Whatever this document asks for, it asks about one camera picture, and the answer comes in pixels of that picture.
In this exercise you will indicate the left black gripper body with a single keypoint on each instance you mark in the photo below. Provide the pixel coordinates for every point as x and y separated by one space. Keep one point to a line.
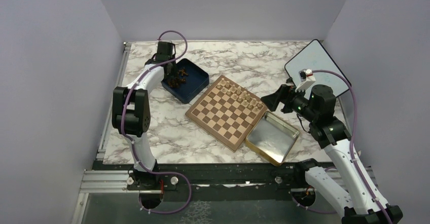
172 57

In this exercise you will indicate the wooden chess board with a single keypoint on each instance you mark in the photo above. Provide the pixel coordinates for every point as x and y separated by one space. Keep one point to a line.
228 113

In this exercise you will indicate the aluminium frame rail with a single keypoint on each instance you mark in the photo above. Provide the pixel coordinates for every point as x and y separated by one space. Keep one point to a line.
100 178

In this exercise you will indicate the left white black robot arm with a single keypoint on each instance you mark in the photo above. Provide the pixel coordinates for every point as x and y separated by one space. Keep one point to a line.
131 112

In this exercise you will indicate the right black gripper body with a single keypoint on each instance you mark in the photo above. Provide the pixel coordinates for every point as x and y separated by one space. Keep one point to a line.
293 98

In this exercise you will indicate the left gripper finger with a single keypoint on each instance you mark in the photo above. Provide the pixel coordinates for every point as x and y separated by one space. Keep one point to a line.
167 70
173 69

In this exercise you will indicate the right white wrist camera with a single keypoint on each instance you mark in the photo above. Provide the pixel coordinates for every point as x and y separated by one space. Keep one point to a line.
307 80

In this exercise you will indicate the small whiteboard black frame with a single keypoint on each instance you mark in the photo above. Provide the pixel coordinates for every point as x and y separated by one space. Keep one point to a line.
315 57

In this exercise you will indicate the blue square tin tray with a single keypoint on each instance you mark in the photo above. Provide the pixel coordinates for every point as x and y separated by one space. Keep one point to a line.
191 81

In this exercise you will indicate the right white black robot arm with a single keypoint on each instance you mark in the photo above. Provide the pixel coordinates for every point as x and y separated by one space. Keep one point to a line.
359 201

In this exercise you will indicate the gold metal tin lid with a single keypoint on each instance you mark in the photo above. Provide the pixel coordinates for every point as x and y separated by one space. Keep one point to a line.
272 138

